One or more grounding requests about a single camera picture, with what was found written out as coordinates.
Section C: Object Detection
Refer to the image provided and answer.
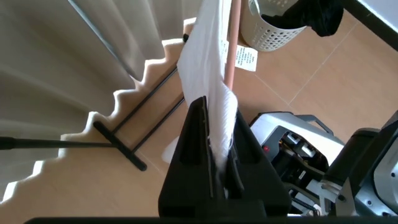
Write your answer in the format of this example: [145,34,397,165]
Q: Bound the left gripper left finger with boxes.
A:
[158,95,225,218]

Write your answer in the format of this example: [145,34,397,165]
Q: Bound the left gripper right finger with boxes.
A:
[224,108,292,216]

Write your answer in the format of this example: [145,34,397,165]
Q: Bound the white printed t-shirt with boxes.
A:
[161,0,259,174]

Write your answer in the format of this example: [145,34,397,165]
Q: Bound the pink clothes hanger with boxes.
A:
[223,0,243,91]

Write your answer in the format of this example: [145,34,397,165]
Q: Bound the black garment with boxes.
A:
[260,0,345,38]

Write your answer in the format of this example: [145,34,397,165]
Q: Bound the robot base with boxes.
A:
[248,110,398,217]

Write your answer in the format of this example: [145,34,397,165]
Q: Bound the black clothes rack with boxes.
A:
[0,33,190,172]

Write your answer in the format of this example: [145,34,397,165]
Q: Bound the white laundry basket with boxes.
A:
[239,0,308,53]

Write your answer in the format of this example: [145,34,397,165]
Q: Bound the beige curtain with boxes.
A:
[0,0,203,202]

